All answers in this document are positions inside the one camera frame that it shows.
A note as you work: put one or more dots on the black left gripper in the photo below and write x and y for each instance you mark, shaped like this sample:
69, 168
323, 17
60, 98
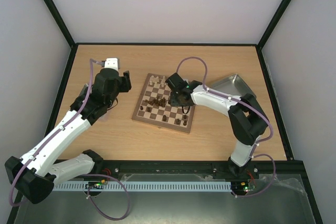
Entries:
126, 84

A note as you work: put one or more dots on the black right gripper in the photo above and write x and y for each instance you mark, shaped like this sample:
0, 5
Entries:
176, 98

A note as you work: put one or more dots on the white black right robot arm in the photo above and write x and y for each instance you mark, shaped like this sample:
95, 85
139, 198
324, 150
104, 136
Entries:
247, 119

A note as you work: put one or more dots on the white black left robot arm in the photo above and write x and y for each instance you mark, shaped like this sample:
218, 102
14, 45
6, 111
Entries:
36, 173

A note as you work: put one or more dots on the pile of dark pieces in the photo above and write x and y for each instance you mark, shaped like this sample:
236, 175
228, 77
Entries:
157, 102

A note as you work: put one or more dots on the wooden chess board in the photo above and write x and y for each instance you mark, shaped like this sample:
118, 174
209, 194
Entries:
155, 116

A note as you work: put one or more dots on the dark placed piece far right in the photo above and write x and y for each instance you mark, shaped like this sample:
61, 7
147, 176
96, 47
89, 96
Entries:
185, 120

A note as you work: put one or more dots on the metal tin lid left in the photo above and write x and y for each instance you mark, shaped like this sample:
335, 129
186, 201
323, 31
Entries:
104, 117

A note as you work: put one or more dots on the metal tin tray right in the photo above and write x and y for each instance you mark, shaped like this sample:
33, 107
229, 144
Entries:
233, 85

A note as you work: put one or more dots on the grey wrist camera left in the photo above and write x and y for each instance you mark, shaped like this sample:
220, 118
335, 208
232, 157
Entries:
112, 63

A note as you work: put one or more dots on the black enclosure frame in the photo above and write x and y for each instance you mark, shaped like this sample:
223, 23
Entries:
266, 73

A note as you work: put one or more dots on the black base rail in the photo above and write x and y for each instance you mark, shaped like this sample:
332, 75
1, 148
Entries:
218, 169

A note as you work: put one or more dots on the slotted white cable duct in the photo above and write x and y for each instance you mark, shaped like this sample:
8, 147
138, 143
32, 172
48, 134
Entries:
165, 187

